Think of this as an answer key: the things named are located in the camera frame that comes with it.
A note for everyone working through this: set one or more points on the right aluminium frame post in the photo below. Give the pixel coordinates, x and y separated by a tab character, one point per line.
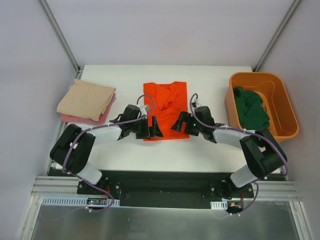
289	14

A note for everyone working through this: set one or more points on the white cable duct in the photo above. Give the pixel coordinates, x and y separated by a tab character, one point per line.
79	201
219	205

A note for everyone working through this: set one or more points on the aluminium front rail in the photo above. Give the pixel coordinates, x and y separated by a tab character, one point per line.
285	191

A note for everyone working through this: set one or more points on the green t-shirt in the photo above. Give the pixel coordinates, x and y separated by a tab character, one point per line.
250	111

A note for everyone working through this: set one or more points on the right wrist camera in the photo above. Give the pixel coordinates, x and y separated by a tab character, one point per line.
195	104

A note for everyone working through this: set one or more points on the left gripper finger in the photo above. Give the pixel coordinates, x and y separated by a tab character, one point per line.
154	129
142	131

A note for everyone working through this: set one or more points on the left white cable duct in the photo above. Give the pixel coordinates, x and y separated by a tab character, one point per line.
79	201

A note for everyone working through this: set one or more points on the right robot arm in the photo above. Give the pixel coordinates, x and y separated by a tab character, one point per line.
262	153

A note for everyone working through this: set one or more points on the beige folded t-shirt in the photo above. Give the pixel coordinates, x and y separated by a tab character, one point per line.
86	100

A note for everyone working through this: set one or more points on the left aluminium frame post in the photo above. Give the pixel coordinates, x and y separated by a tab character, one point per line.
59	35

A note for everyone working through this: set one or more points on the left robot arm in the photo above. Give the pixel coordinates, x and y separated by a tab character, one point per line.
74	146

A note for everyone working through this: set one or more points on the aluminium frame post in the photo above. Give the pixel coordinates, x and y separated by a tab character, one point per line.
289	14
59	35

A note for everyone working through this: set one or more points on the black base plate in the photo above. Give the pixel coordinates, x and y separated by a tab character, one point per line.
169	200

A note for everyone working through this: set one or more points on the orange plastic bin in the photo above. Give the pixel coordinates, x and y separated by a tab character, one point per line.
276	102

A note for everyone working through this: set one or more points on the pink folded t-shirt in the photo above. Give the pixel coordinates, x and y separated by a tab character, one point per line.
102	118

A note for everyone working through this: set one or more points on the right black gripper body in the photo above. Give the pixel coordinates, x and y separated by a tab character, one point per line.
187	122

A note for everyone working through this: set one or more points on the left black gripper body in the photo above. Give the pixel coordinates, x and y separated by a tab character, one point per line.
145	128

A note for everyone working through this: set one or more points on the right white cable duct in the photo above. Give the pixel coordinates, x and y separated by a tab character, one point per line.
219	205

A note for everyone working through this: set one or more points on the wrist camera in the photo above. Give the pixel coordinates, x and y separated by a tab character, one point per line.
144	109
195	104

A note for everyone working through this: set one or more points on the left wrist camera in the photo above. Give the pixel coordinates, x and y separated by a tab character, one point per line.
144	109

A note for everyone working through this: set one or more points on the orange t-shirt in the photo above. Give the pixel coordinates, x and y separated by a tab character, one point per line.
170	100

